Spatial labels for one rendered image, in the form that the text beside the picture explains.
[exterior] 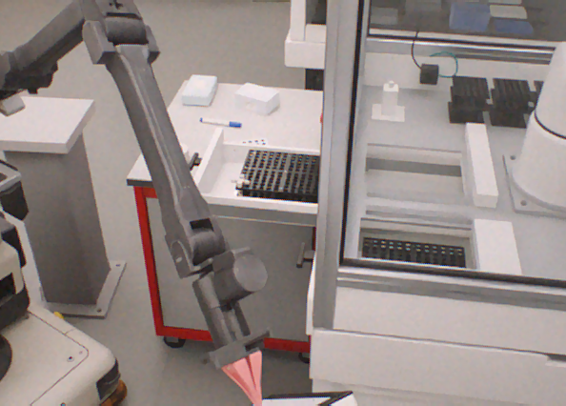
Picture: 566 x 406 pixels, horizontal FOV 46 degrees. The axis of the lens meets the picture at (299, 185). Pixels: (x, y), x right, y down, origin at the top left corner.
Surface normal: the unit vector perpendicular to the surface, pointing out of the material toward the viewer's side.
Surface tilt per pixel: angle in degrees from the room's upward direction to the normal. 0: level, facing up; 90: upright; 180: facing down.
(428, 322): 90
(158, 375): 0
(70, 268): 90
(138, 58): 43
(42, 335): 0
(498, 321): 90
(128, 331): 1
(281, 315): 90
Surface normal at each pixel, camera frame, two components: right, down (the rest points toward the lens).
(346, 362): -0.13, 0.58
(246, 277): 0.62, -0.39
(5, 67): -0.69, 0.13
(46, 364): 0.02, -0.81
